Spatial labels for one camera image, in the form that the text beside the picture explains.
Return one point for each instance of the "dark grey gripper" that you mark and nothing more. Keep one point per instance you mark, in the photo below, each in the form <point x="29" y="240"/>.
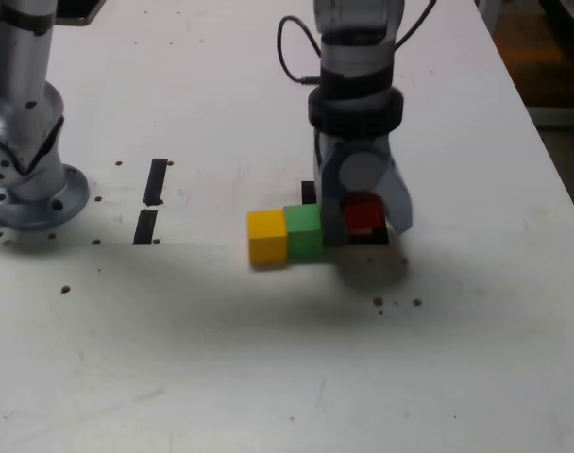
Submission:
<point x="353" y="145"/>

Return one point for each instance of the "red cube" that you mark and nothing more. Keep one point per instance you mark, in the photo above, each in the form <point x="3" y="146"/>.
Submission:
<point x="362" y="212"/>

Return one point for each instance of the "green cube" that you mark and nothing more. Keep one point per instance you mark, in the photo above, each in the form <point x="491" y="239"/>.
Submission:
<point x="303" y="231"/>

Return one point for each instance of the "yellow cube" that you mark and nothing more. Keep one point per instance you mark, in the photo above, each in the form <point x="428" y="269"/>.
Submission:
<point x="267" y="238"/>

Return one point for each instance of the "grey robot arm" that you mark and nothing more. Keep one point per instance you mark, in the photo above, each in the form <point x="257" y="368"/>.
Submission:
<point x="358" y="28"/>

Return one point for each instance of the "black tape square outline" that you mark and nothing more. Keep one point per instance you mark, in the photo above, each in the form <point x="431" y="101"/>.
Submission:
<point x="367" y="239"/>

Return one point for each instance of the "black tape strip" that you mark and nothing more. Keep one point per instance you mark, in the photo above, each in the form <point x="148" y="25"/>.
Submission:
<point x="154" y="181"/>

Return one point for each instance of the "grey furniture bar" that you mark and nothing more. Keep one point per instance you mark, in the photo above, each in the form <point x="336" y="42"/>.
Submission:
<point x="561" y="117"/>

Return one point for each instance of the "dark smartphone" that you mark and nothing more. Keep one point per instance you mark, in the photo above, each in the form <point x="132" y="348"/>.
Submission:
<point x="84" y="9"/>

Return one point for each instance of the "grey furniture post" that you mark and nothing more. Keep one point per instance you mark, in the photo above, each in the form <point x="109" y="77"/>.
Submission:
<point x="487" y="11"/>

